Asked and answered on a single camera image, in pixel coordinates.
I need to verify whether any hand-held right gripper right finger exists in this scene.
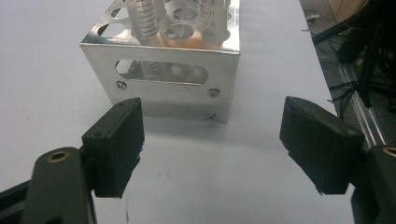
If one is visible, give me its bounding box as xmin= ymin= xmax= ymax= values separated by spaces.
xmin=278 ymin=95 xmax=366 ymax=196

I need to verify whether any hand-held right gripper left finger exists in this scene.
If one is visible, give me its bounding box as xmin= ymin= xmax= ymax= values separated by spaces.
xmin=81 ymin=97 xmax=146 ymax=199

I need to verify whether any metal test tube rack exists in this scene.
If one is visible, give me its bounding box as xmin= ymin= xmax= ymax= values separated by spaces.
xmin=79 ymin=0 xmax=241 ymax=124

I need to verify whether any clear graduated centrifuge tube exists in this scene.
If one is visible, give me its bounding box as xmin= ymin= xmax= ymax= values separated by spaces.
xmin=198 ymin=0 xmax=232 ymax=44
xmin=125 ymin=0 xmax=167 ymax=78

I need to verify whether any black metal stand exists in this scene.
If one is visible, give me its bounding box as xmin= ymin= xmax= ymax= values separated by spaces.
xmin=312 ymin=0 xmax=396 ymax=108

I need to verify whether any aluminium profile rail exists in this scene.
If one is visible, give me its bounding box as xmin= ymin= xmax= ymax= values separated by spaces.
xmin=338 ymin=64 xmax=388 ymax=147

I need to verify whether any black cable bundle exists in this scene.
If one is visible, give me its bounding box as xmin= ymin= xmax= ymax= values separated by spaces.
xmin=326 ymin=78 xmax=396 ymax=119

